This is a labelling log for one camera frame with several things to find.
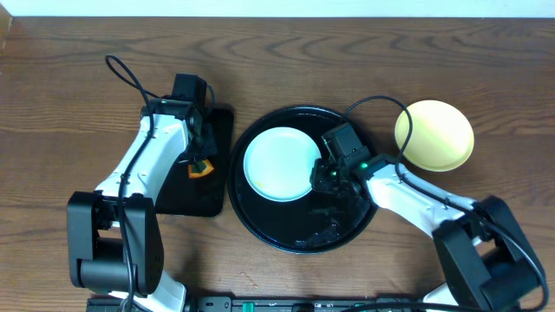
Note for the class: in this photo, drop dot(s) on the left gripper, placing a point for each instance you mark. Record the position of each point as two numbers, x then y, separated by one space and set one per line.
205 147

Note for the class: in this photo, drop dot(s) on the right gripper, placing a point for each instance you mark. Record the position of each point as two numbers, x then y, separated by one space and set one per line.
323 181

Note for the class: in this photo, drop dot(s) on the orange green sponge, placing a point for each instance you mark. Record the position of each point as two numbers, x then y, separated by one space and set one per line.
199 169

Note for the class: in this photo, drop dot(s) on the light blue plate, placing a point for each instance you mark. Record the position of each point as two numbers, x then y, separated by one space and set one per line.
278 163

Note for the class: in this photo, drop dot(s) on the yellow plate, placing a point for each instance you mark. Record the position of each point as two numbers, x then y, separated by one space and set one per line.
434 135

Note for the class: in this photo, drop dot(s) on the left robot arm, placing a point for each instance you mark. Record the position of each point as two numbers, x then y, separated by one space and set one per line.
114 238

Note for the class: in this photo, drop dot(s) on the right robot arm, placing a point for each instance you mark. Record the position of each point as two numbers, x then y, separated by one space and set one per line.
487 261

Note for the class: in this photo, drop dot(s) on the round black tray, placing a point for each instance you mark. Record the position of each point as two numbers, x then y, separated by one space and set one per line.
313 224

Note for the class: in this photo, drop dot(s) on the black rectangular tray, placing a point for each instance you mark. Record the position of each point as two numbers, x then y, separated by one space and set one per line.
200 197

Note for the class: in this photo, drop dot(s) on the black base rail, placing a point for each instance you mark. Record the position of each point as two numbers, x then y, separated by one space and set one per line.
227 304

